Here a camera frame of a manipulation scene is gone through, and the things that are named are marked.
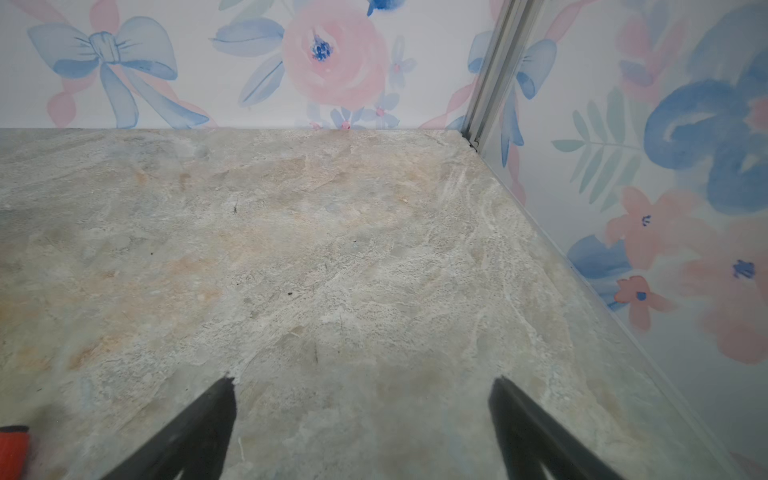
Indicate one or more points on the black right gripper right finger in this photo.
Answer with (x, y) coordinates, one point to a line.
(533, 444)

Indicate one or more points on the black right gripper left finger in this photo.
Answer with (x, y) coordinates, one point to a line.
(193, 445)

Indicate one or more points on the red-handled screwdriver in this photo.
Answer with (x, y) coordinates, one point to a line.
(14, 445)

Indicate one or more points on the aluminium corner post right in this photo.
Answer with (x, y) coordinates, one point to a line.
(507, 44)

